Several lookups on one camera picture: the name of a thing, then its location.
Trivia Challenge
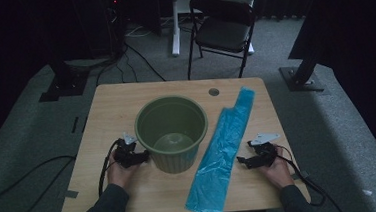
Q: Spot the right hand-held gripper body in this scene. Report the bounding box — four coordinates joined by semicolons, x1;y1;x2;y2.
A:
249;132;283;170

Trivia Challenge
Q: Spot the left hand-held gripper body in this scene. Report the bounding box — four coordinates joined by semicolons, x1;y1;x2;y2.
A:
112;132;141;170

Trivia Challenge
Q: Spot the blue plastic bag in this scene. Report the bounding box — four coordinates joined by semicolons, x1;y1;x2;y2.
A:
176;85;265;212

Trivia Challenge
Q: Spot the green plastic trash bin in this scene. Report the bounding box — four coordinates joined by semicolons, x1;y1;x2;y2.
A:
132;93;213;177

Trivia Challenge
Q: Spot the person's left hand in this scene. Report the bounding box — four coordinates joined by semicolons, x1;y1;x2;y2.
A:
105;150;140;193

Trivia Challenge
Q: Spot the person's right hand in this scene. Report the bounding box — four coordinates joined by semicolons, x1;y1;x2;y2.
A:
257;144;297;192

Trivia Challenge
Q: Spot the grey tape piece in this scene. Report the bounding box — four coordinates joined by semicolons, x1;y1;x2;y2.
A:
292;170;311;181
64;189;80;200

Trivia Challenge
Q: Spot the black stand with square base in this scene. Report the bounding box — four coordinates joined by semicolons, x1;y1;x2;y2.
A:
36;57;91;103

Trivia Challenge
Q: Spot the black folding chair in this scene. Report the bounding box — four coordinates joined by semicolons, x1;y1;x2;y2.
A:
182;0;262;83

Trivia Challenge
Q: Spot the dark equipment rack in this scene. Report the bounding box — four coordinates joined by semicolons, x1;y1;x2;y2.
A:
100;0;130;60

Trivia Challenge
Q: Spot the black curtain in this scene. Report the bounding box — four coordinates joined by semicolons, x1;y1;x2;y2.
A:
283;0;376;183

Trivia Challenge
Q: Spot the left hand-held gripper cable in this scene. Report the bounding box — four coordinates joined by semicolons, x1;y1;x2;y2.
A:
94;139;125;197

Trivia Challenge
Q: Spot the hand-held gripper cable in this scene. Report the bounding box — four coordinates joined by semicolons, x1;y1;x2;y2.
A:
274;139;346;212
94;139;125;197

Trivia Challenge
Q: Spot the right hand-held gripper cable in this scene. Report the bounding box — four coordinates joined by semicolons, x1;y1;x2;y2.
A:
274;139;346;212

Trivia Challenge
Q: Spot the long black floor cable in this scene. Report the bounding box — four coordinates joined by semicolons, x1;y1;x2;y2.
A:
0;154;81;212

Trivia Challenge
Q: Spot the black post with base plate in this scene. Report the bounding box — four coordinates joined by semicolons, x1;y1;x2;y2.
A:
278;51;326;95

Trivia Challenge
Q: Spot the thin black floor cable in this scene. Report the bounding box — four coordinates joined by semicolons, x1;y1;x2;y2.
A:
122;38;168;85

